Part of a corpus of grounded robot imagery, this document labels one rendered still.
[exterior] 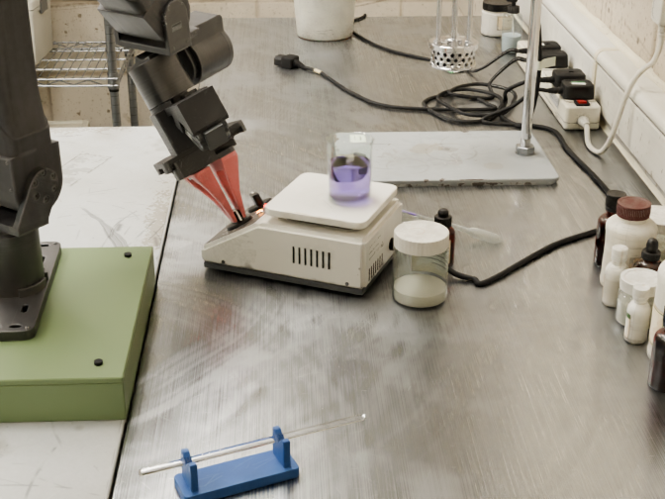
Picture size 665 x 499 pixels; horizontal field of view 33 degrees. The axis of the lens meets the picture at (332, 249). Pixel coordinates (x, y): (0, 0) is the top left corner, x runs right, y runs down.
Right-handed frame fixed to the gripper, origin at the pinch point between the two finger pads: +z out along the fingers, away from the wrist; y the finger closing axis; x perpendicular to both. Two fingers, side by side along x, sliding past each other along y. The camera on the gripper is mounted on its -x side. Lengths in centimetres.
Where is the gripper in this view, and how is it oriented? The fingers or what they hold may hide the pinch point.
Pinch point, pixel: (236, 213)
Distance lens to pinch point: 130.1
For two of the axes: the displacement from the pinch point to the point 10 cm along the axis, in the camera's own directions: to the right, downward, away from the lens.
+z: 4.6, 8.6, 2.0
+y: 8.2, -5.0, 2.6
